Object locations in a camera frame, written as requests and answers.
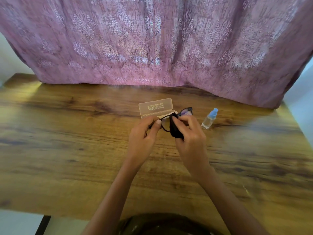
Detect person's dark clothing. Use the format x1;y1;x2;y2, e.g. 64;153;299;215
117;213;222;235

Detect pink patterned curtain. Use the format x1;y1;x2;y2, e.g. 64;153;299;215
0;0;313;109

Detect black table leg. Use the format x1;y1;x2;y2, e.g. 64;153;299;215
35;215;52;235

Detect person's right hand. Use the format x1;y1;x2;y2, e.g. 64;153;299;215
172;115;211;178

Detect person's left forearm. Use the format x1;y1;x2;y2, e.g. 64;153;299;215
81;161;142;235

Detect black frame eyeglasses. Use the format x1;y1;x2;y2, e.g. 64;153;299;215
149;107;193;132

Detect person's left hand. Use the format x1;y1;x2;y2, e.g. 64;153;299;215
124;116;162;171

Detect clear spray bottle blue cap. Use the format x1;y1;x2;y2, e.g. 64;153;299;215
201;108;219;130

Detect translucent beige glasses case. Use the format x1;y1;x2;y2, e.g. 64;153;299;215
138;98;178;119

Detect black cleaning cloth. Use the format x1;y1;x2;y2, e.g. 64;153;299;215
169;113;184;140

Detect person's right forearm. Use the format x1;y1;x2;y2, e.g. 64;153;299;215
196;166;269;235

